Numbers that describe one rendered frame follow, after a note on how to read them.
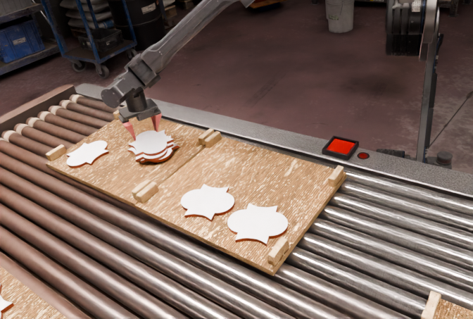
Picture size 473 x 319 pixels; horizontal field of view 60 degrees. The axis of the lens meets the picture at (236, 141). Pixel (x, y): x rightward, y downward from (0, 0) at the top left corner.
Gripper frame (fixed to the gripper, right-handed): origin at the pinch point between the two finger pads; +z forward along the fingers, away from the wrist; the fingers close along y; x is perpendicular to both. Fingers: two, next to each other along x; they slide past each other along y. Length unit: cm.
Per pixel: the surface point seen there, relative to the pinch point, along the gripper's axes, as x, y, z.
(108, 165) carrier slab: -2.0, -13.4, 4.4
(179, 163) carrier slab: -15.2, 4.0, 4.0
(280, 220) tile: -52, 13, 3
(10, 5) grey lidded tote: 424, -18, 30
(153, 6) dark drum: 362, 122, 54
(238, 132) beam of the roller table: -9.3, 26.4, 5.8
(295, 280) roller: -65, 7, 6
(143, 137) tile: -1.0, -1.1, 0.3
